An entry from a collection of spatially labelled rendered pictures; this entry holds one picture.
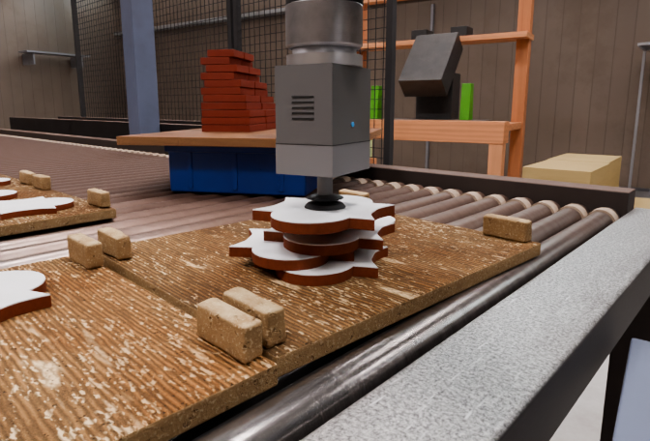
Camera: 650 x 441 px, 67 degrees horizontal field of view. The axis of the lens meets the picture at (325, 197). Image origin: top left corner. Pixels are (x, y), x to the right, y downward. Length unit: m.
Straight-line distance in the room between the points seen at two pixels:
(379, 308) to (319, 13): 0.26
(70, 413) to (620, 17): 7.11
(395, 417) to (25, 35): 11.86
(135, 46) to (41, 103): 9.75
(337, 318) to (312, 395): 0.08
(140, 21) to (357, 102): 1.92
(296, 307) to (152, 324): 0.11
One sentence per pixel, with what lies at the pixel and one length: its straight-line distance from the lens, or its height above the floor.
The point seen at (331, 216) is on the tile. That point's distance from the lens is 0.47.
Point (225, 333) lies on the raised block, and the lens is 0.35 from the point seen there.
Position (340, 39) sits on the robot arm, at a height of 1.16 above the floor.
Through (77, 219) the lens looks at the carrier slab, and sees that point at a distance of 0.86.
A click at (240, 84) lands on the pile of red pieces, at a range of 1.22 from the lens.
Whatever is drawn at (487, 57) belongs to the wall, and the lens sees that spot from 7.48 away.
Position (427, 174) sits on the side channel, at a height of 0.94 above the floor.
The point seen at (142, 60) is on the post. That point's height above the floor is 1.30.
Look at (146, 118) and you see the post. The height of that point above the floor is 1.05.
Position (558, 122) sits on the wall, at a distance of 7.22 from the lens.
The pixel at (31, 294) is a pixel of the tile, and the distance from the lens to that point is 0.48.
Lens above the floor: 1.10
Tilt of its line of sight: 10 degrees down
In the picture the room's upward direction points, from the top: straight up
